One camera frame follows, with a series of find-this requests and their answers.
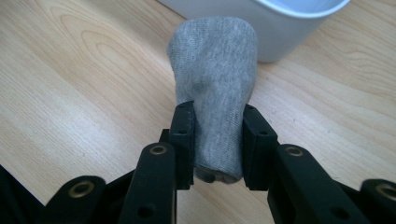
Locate grey sock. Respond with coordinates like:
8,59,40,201
166,16,259,185

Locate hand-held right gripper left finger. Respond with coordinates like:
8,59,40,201
117,100,196,224

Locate white compartment storage box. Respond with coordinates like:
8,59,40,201
156,0,352,63

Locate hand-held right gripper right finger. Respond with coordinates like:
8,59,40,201
242,104,372,224

